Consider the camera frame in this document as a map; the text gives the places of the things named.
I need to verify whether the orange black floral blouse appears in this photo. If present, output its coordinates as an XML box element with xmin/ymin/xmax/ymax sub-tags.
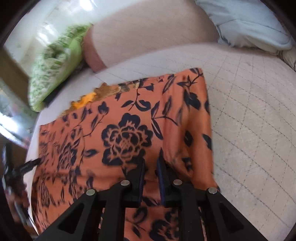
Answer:
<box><xmin>31</xmin><ymin>68</ymin><xmax>217</xmax><ymax>240</ymax></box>

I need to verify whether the wooden stained glass door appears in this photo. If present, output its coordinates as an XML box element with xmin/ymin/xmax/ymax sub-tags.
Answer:
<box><xmin>1</xmin><ymin>48</ymin><xmax>37</xmax><ymax>149</ymax></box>

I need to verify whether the green white patterned pillow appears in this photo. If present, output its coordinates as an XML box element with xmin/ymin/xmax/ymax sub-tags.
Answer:
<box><xmin>28</xmin><ymin>24</ymin><xmax>92</xmax><ymax>112</ymax></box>

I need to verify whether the striped beige pillow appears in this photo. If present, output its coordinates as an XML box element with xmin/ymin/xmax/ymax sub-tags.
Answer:
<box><xmin>278</xmin><ymin>46</ymin><xmax>296</xmax><ymax>71</ymax></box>

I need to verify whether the pink quilted bolster cushion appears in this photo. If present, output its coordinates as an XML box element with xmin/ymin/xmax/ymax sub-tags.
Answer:
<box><xmin>82</xmin><ymin>1</ymin><xmax>219</xmax><ymax>72</ymax></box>

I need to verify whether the light blue pillow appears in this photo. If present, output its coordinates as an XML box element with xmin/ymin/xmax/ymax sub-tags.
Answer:
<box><xmin>195</xmin><ymin>0</ymin><xmax>292</xmax><ymax>54</ymax></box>

